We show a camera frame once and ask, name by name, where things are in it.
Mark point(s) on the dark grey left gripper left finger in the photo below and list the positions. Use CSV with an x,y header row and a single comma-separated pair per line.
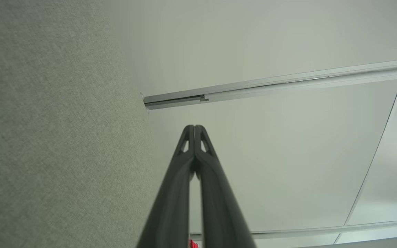
x,y
174,199

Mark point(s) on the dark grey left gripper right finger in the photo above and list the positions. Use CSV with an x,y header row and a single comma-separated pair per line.
x,y
215,199

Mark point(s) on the red white Bulls jersey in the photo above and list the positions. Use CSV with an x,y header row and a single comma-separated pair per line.
x,y
193,244

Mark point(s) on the grey metal partition post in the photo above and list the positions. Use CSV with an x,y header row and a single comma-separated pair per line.
x,y
253,88

